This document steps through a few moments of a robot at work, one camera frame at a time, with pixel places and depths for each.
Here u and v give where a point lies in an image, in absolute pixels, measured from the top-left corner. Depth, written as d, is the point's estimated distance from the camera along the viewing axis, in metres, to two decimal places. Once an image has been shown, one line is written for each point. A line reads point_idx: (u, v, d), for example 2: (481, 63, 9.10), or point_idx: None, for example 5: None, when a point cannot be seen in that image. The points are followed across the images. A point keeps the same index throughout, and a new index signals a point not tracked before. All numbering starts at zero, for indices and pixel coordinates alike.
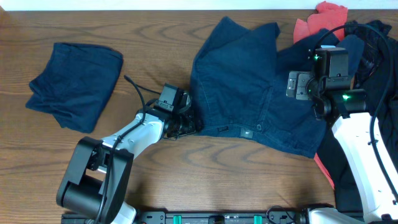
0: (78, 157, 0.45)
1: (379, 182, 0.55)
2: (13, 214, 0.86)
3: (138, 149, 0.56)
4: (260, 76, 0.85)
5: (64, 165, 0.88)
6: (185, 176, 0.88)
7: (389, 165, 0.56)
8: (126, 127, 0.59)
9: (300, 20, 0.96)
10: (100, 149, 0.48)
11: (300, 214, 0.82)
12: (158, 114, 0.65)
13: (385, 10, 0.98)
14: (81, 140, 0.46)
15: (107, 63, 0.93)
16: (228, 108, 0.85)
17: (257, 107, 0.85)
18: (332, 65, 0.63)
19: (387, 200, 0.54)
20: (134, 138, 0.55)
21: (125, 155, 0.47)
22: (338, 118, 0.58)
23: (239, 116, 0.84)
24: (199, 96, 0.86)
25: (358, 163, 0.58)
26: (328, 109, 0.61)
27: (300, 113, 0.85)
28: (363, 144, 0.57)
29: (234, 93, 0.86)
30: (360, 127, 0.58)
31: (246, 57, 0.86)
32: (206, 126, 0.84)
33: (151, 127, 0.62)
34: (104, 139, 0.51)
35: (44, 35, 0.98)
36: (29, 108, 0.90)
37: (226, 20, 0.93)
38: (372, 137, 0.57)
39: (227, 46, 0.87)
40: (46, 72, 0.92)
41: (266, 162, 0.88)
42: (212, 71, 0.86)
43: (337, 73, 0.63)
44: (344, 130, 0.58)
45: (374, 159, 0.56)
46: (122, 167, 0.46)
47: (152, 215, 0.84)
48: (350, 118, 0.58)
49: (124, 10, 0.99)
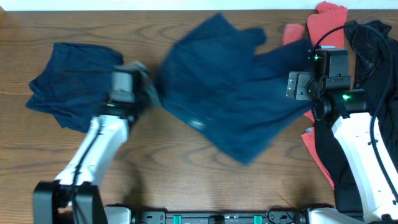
0: (40, 205, 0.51)
1: (379, 182, 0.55)
2: (14, 214, 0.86)
3: (101, 163, 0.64)
4: (232, 78, 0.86)
5: (64, 165, 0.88)
6: (185, 176, 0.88)
7: (389, 165, 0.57)
8: (84, 145, 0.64)
9: (288, 25, 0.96)
10: (61, 189, 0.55)
11: (300, 214, 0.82)
12: (116, 110, 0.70)
13: (384, 11, 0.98)
14: (36, 188, 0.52)
15: (107, 63, 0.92)
16: (188, 97, 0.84)
17: (214, 102, 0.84)
18: (332, 65, 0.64)
19: (387, 200, 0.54)
20: (93, 160, 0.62)
21: (85, 190, 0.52)
22: (338, 118, 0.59)
23: (191, 106, 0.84)
24: (168, 75, 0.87)
25: (358, 163, 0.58)
26: (328, 109, 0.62)
27: (260, 118, 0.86)
28: (363, 144, 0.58)
29: (201, 83, 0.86)
30: (360, 127, 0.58)
31: (227, 55, 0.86)
32: (167, 103, 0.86)
33: (110, 133, 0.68)
34: (61, 176, 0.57)
35: (45, 35, 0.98)
36: (29, 108, 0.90)
37: (219, 16, 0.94)
38: (372, 137, 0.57)
39: (209, 40, 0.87)
40: (46, 72, 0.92)
41: (266, 162, 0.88)
42: (187, 59, 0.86)
43: (337, 73, 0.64)
44: (344, 129, 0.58)
45: (374, 159, 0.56)
46: (87, 201, 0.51)
47: (152, 215, 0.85)
48: (350, 118, 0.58)
49: (124, 10, 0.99)
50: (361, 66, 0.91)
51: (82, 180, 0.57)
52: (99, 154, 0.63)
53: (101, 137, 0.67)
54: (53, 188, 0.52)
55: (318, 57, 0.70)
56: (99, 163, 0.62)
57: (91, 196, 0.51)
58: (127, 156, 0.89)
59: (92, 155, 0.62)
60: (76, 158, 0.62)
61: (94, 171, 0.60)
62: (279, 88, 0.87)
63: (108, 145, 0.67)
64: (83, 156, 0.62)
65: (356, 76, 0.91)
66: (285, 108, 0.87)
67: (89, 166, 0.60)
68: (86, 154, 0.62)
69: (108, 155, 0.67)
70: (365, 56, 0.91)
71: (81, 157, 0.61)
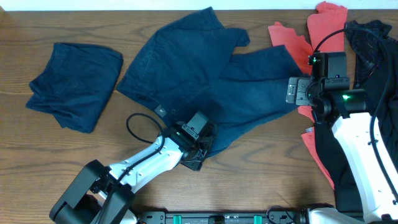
0: (80, 180, 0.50)
1: (379, 182, 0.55)
2: (15, 214, 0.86)
3: (146, 179, 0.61)
4: (206, 73, 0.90)
5: (64, 165, 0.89)
6: (185, 176, 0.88)
7: (388, 165, 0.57)
8: (141, 154, 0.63)
9: (271, 27, 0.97)
10: (106, 178, 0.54)
11: (300, 214, 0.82)
12: (181, 140, 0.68)
13: (384, 11, 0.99)
14: (89, 163, 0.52)
15: (107, 64, 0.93)
16: (164, 84, 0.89)
17: (185, 91, 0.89)
18: (329, 64, 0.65)
19: (387, 200, 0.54)
20: (143, 170, 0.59)
21: (125, 193, 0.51)
22: (338, 118, 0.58)
23: (161, 93, 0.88)
24: (142, 62, 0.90)
25: (358, 165, 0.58)
26: (328, 109, 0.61)
27: (228, 117, 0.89)
28: (363, 144, 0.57)
29: (174, 74, 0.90)
30: (360, 127, 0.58)
31: (206, 51, 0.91)
32: (132, 87, 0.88)
33: (166, 158, 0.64)
34: (114, 166, 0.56)
35: (44, 35, 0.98)
36: (29, 108, 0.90)
37: (207, 12, 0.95)
38: (372, 137, 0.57)
39: (193, 32, 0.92)
40: (46, 71, 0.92)
41: (266, 162, 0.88)
42: (167, 46, 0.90)
43: (336, 74, 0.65)
44: (344, 130, 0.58)
45: (374, 160, 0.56)
46: (120, 205, 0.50)
47: (152, 215, 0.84)
48: (350, 118, 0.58)
49: (124, 10, 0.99)
50: (361, 66, 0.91)
51: (125, 182, 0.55)
52: (150, 170, 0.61)
53: (158, 157, 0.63)
54: (101, 173, 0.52)
55: (315, 60, 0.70)
56: (144, 177, 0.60)
57: (125, 203, 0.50)
58: (127, 156, 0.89)
59: (145, 166, 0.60)
60: (132, 159, 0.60)
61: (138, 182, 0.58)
62: (250, 93, 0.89)
63: (159, 167, 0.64)
64: (137, 161, 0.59)
65: (356, 76, 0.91)
66: (252, 114, 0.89)
67: (137, 175, 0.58)
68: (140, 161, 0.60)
69: (154, 175, 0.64)
70: (365, 56, 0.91)
71: (135, 161, 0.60)
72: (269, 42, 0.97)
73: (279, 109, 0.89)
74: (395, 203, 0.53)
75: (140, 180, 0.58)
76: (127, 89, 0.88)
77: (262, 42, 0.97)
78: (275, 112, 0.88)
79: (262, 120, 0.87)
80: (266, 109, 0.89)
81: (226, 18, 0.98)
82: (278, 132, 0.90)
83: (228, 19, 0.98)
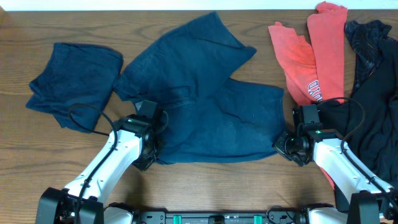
0: (42, 210, 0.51)
1: (354, 171, 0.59)
2: (14, 214, 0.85)
3: (111, 180, 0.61)
4: (197, 88, 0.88)
5: (64, 165, 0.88)
6: (185, 176, 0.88)
7: (361, 164, 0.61)
8: (97, 159, 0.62)
9: (271, 27, 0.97)
10: (68, 199, 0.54)
11: (300, 214, 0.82)
12: (135, 126, 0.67)
13: (385, 11, 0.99)
14: (45, 192, 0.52)
15: (107, 63, 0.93)
16: (153, 92, 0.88)
17: (166, 100, 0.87)
18: (305, 112, 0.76)
19: (362, 182, 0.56)
20: (103, 175, 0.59)
21: (91, 206, 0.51)
22: (314, 145, 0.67)
23: (148, 96, 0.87)
24: (140, 64, 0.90)
25: (337, 170, 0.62)
26: (307, 145, 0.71)
27: (193, 141, 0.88)
28: (336, 154, 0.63)
29: (166, 83, 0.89)
30: (331, 143, 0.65)
31: (205, 66, 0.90)
32: (124, 85, 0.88)
33: (125, 151, 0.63)
34: (71, 185, 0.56)
35: (44, 34, 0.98)
36: (29, 108, 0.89)
37: (212, 16, 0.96)
38: (342, 146, 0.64)
39: (197, 43, 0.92)
40: (46, 71, 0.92)
41: (266, 162, 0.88)
42: (168, 53, 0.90)
43: (311, 120, 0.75)
44: (319, 152, 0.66)
45: (346, 160, 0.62)
46: (91, 218, 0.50)
47: (152, 215, 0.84)
48: (323, 141, 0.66)
49: (124, 10, 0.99)
50: (361, 66, 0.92)
51: (88, 195, 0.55)
52: (109, 170, 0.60)
53: (115, 154, 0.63)
54: (60, 197, 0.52)
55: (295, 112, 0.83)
56: (109, 180, 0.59)
57: (95, 214, 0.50)
58: None
59: (104, 170, 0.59)
60: (88, 170, 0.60)
61: (102, 188, 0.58)
62: (226, 126, 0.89)
63: (121, 163, 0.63)
64: (94, 169, 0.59)
65: (356, 76, 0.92)
66: (217, 147, 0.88)
67: (98, 182, 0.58)
68: (97, 168, 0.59)
69: (119, 173, 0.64)
70: (365, 56, 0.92)
71: (92, 170, 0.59)
72: (269, 42, 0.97)
73: (247, 153, 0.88)
74: (370, 183, 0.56)
75: (104, 186, 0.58)
76: (122, 84, 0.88)
77: (262, 42, 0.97)
78: (239, 155, 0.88)
79: (221, 159, 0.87)
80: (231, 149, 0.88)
81: (226, 18, 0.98)
82: None
83: (228, 20, 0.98)
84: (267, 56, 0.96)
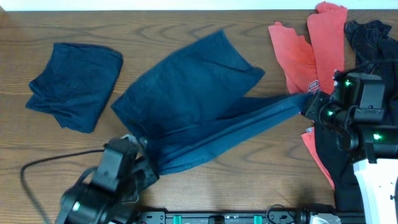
0: None
1: None
2: (14, 214, 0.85)
3: None
4: (201, 110, 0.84)
5: (64, 165, 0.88)
6: (185, 176, 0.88)
7: None
8: None
9: (271, 27, 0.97)
10: None
11: (302, 213, 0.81)
12: (85, 216, 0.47)
13: (384, 11, 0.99)
14: None
15: (107, 64, 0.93)
16: (155, 117, 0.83)
17: (170, 124, 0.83)
18: (364, 96, 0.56)
19: None
20: None
21: None
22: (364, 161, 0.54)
23: (150, 120, 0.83)
24: (142, 84, 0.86)
25: (372, 205, 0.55)
26: (354, 143, 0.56)
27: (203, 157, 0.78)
28: (386, 192, 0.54)
29: (170, 106, 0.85)
30: (385, 177, 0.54)
31: (211, 90, 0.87)
32: (125, 108, 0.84)
33: None
34: None
35: (44, 34, 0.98)
36: (29, 108, 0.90)
37: (221, 35, 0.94)
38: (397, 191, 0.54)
39: (204, 66, 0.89)
40: (46, 72, 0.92)
41: (266, 162, 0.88)
42: (173, 74, 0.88)
43: (369, 104, 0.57)
44: (369, 173, 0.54)
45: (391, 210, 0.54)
46: None
47: (152, 215, 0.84)
48: (377, 164, 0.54)
49: (124, 10, 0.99)
50: None
51: None
52: None
53: None
54: None
55: (348, 83, 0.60)
56: None
57: None
58: None
59: None
60: None
61: None
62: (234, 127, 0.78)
63: None
64: None
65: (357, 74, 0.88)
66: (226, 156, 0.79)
67: None
68: None
69: None
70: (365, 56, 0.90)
71: None
72: (269, 42, 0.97)
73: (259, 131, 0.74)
74: None
75: None
76: (122, 107, 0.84)
77: (262, 42, 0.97)
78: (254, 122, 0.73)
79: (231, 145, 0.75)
80: (244, 119, 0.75)
81: (226, 18, 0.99)
82: (278, 132, 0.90)
83: (228, 20, 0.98)
84: (267, 56, 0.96)
